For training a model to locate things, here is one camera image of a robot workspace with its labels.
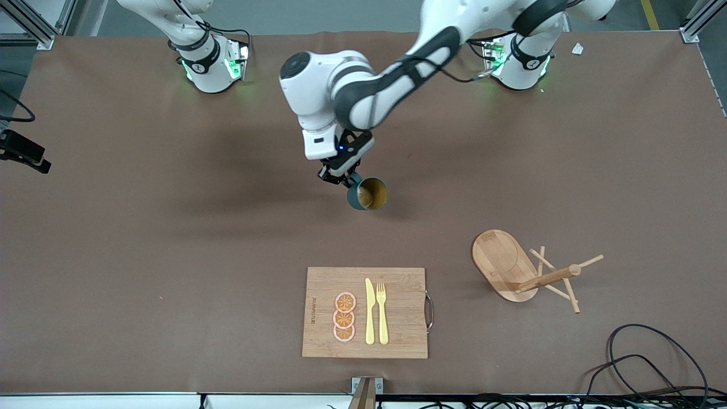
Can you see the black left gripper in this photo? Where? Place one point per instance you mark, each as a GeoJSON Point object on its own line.
{"type": "Point", "coordinates": [335, 172]}

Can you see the dark green cup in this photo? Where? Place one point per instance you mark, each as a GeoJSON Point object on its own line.
{"type": "Point", "coordinates": [355, 196]}

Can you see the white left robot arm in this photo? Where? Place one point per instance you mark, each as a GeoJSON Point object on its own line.
{"type": "Point", "coordinates": [318, 85]}

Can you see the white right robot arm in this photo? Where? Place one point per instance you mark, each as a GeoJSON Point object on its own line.
{"type": "Point", "coordinates": [207, 62]}

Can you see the wooden cup rack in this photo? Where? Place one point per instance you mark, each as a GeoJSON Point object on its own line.
{"type": "Point", "coordinates": [500, 261]}

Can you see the toy orange slice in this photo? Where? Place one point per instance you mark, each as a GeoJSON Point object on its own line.
{"type": "Point", "coordinates": [345, 302]}

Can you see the yellow plastic knife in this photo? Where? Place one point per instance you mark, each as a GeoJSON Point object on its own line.
{"type": "Point", "coordinates": [370, 318]}

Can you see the bamboo cutting board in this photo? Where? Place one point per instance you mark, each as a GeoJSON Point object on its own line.
{"type": "Point", "coordinates": [403, 307]}

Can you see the yellow plastic fork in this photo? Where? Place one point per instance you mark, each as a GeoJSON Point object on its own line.
{"type": "Point", "coordinates": [383, 324]}

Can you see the brown table cover mat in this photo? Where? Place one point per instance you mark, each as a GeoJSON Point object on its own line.
{"type": "Point", "coordinates": [227, 284]}

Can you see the white paper scrap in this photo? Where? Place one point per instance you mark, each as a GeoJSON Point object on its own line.
{"type": "Point", "coordinates": [577, 49]}

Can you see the aluminium frame profile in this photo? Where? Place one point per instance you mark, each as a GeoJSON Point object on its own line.
{"type": "Point", "coordinates": [67, 14]}
{"type": "Point", "coordinates": [34, 28]}
{"type": "Point", "coordinates": [701, 20]}

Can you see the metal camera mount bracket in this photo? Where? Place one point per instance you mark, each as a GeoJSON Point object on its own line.
{"type": "Point", "coordinates": [366, 392]}

